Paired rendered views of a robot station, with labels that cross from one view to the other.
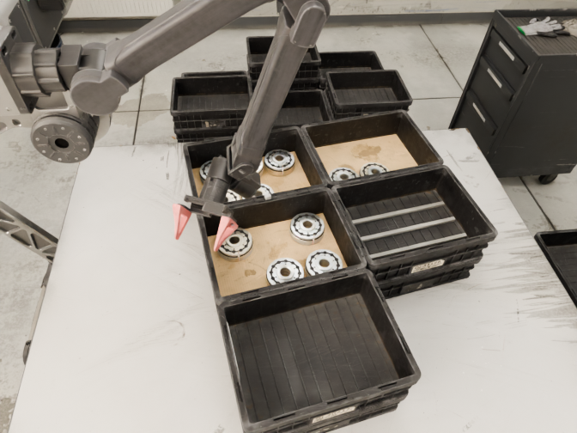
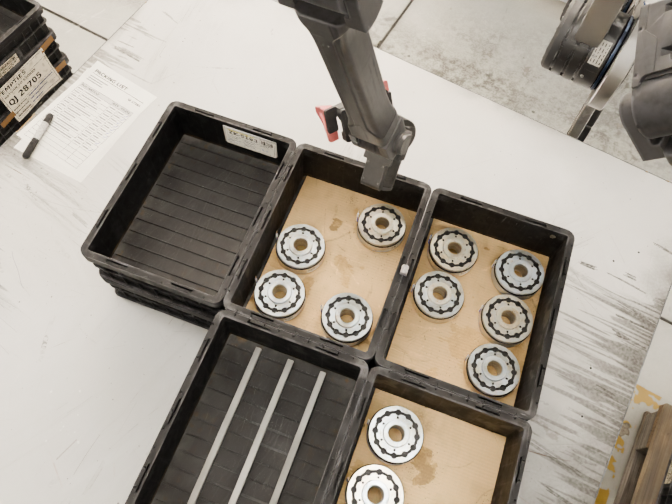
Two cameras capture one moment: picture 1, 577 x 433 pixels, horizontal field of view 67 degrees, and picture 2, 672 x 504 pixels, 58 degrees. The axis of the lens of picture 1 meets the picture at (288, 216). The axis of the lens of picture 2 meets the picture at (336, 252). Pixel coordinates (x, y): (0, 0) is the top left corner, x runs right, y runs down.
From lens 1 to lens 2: 110 cm
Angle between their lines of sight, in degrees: 58
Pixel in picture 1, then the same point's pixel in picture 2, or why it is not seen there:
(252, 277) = (328, 223)
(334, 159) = (455, 470)
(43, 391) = not seen: hidden behind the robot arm
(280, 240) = (355, 282)
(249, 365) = (239, 165)
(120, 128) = not seen: outside the picture
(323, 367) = (184, 219)
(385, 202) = (319, 471)
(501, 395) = (28, 407)
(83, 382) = not seen: hidden behind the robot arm
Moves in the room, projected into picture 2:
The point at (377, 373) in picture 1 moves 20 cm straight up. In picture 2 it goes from (137, 260) to (108, 214)
